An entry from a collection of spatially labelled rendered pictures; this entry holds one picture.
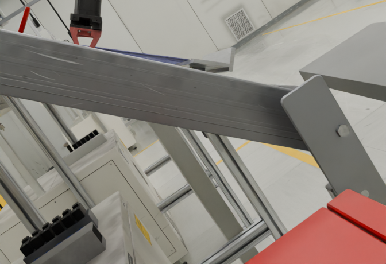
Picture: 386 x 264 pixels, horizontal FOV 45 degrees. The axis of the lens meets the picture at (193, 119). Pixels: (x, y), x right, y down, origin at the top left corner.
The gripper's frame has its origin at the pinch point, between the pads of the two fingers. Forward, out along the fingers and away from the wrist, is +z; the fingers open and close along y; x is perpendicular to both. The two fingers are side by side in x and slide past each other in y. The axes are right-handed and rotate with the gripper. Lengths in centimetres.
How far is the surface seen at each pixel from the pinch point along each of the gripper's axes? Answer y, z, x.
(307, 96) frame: 65, 3, 24
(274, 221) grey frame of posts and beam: -11, 38, 53
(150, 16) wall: -748, -113, 77
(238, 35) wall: -747, -99, 243
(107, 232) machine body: 17.5, 33.3, 7.9
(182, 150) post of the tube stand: -29.6, 22.9, 29.6
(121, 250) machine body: 31.4, 31.6, 10.0
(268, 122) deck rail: 60, 7, 22
